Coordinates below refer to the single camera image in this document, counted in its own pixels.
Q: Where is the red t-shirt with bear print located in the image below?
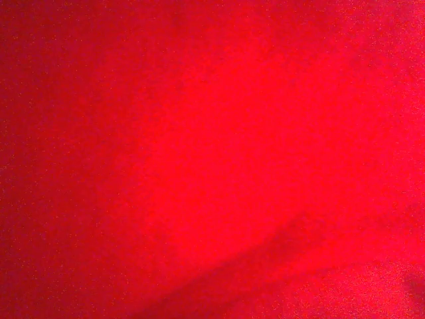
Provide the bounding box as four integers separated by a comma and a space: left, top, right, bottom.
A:
0, 0, 425, 319

